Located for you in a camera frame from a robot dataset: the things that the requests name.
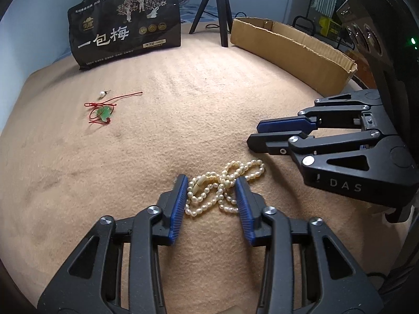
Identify white pearl necklace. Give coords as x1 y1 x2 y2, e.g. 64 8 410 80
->
184 158 266 218

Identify open cardboard box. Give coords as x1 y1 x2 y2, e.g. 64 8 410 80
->
230 17 357 97

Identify orange covered box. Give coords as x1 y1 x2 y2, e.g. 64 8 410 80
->
344 50 377 89

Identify black clothes rack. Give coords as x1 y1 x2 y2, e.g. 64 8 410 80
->
291 0 354 51

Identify yellow crate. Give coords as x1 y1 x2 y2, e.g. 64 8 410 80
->
319 16 341 41

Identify tan bed blanket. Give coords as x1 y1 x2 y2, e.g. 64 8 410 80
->
1 30 410 313

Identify black tripod stand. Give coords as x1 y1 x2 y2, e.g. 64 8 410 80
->
188 0 234 48

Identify small white pearl earring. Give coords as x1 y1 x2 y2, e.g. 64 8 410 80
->
98 90 110 100

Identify black printed snack bag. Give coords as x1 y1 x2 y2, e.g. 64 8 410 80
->
68 0 181 70

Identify green pendant red cord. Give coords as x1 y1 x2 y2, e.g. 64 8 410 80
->
84 91 144 126

